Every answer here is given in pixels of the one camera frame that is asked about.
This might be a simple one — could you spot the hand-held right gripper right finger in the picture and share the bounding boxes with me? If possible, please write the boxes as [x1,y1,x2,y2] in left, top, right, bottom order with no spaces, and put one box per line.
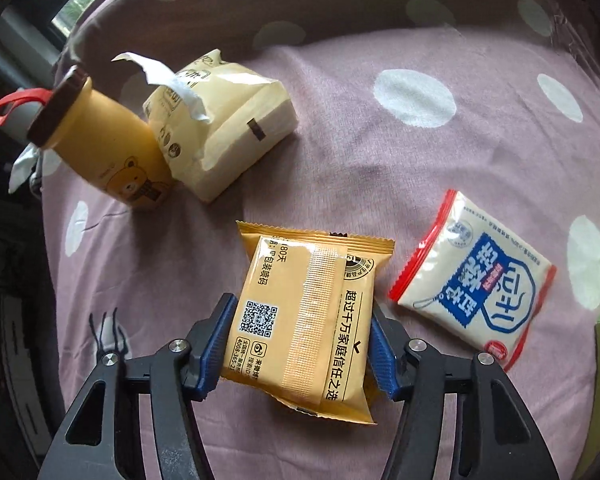
[369,304,561,480]

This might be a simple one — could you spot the white packet with red edge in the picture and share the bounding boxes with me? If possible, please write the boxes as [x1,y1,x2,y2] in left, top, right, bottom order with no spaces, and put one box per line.
[387,189,558,373]

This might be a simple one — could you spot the grey bottle with red loop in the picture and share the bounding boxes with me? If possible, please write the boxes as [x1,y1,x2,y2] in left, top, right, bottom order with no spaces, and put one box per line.
[0,87,54,150]

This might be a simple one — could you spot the orange-yellow biscuit packet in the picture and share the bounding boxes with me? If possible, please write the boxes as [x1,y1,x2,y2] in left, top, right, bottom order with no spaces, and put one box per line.
[220,220,397,427]

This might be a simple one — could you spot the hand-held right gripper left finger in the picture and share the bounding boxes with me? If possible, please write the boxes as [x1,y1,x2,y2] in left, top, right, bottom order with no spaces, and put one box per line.
[37,292,241,480]

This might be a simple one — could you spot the pink polka-dot bedsheet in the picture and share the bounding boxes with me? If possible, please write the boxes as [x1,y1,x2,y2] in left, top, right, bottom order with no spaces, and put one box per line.
[39,0,600,480]

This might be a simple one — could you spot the yellow bear print bottle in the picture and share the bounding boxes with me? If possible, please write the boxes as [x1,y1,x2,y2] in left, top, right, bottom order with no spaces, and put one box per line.
[26,65,177,214]

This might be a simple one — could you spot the beige tissue pack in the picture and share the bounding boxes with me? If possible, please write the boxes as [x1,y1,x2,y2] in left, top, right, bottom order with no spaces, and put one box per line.
[111,49,301,205]

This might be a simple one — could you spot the white crumpled tissue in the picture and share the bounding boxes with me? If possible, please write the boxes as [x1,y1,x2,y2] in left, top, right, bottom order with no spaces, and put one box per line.
[7,142,47,195]

